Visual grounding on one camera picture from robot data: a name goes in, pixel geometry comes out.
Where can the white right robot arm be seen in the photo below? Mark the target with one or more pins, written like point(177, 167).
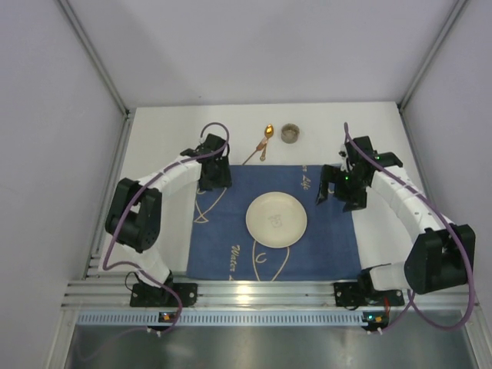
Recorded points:
point(441, 253)

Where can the cream round plate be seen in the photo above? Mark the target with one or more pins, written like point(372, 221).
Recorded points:
point(276, 220)

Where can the aluminium left corner post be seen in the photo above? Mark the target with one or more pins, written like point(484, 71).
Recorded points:
point(92, 53)

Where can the grey slotted cable duct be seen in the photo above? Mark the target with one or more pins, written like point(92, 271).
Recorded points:
point(232, 318)

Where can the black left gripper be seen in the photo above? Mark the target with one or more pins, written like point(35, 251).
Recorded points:
point(215, 178)

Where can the aluminium corner post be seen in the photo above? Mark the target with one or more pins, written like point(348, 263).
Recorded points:
point(452, 18)
point(92, 53)

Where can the blue fish placemat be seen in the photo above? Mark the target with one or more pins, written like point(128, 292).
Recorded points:
point(223, 249)

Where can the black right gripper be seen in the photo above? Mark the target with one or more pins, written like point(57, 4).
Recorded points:
point(342, 188)

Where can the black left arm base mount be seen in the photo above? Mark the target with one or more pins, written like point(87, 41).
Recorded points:
point(146, 296)

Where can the aluminium right corner post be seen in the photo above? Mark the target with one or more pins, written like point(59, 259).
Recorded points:
point(452, 18)

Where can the gold spoon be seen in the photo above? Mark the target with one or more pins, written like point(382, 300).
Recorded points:
point(268, 134)

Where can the aluminium front frame rail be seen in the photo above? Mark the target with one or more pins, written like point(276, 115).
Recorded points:
point(114, 293)

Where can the speckled grey cup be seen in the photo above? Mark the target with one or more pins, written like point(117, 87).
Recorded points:
point(290, 133)

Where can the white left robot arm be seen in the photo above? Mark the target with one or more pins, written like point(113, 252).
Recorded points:
point(135, 214)

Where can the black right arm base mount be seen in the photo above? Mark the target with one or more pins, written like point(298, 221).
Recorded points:
point(350, 295)

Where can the copper fork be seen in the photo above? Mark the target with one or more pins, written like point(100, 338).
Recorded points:
point(260, 147)

